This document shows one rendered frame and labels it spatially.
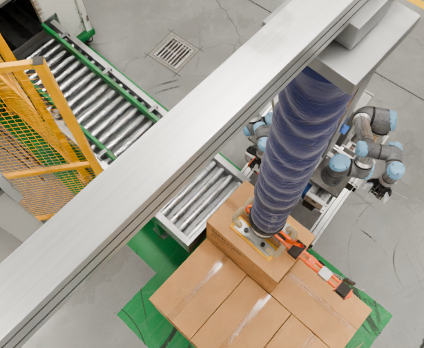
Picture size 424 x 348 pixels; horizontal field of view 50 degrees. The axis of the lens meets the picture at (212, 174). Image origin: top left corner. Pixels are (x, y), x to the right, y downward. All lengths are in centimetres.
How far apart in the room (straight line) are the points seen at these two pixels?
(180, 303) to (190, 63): 251
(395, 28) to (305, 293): 236
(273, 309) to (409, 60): 305
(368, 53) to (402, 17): 16
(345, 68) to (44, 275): 84
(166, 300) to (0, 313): 253
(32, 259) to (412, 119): 432
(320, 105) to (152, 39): 371
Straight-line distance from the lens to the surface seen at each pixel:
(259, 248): 294
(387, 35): 130
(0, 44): 278
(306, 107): 145
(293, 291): 335
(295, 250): 284
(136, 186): 82
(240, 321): 328
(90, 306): 396
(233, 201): 305
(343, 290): 285
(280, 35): 100
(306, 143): 165
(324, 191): 316
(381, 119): 267
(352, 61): 123
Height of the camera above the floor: 380
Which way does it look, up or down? 66 degrees down
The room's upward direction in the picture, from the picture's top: 1 degrees clockwise
